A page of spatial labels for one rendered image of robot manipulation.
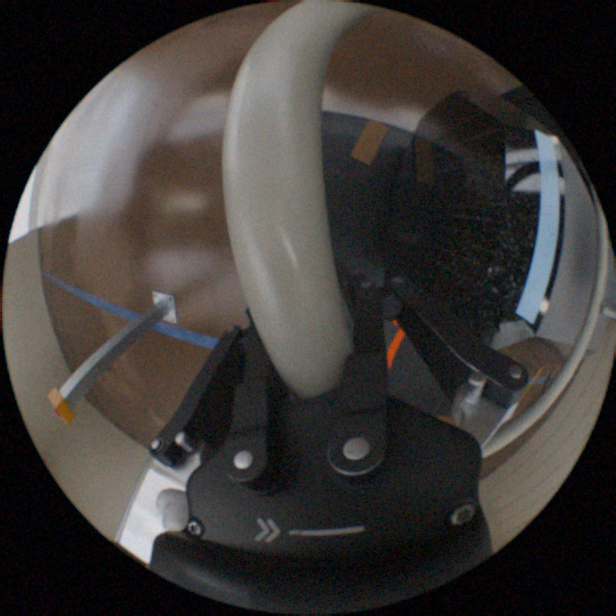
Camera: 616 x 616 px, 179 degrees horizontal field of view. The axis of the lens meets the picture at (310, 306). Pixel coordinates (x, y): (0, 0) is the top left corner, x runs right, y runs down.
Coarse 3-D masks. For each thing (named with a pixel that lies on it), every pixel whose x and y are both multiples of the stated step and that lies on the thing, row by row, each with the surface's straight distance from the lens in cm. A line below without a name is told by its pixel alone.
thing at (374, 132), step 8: (368, 120) 114; (368, 128) 112; (376, 128) 113; (384, 128) 114; (360, 136) 110; (368, 136) 110; (376, 136) 111; (384, 136) 112; (360, 144) 108; (368, 144) 109; (376, 144) 110; (352, 152) 106; (360, 152) 107; (368, 152) 107; (376, 152) 108; (360, 160) 106; (368, 160) 106
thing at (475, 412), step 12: (480, 372) 7; (468, 384) 7; (480, 384) 7; (456, 396) 7; (468, 396) 7; (480, 396) 7; (456, 408) 7; (468, 408) 7; (480, 408) 7; (492, 408) 7; (504, 408) 7; (456, 420) 8; (468, 420) 7; (480, 420) 7; (492, 420) 7; (504, 420) 8; (480, 432) 7; (492, 432) 7; (480, 444) 6
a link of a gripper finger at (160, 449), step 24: (240, 336) 14; (216, 360) 12; (240, 360) 14; (192, 384) 11; (216, 384) 11; (192, 408) 10; (216, 408) 10; (168, 432) 10; (192, 432) 9; (216, 432) 10; (168, 456) 9
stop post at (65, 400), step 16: (160, 304) 153; (144, 320) 138; (176, 320) 156; (128, 336) 130; (96, 352) 126; (112, 352) 124; (80, 368) 122; (96, 368) 120; (64, 384) 121; (80, 384) 116; (64, 400) 112; (64, 416) 115
